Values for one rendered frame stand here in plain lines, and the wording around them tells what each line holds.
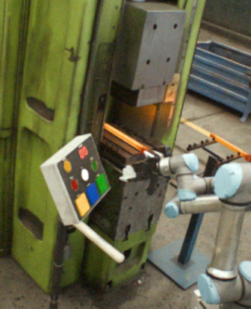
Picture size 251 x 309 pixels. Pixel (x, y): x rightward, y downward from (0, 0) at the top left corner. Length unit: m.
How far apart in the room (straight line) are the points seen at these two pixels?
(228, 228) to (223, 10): 9.71
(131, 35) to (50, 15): 0.44
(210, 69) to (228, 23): 4.87
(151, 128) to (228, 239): 1.29
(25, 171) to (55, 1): 1.02
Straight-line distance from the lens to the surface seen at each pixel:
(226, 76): 6.16
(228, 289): 1.74
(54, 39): 2.37
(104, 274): 2.90
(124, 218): 2.62
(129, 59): 2.25
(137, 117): 2.84
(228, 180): 1.56
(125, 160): 2.47
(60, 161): 1.90
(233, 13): 11.01
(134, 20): 2.22
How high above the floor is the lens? 2.14
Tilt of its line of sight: 27 degrees down
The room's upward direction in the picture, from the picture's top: 11 degrees clockwise
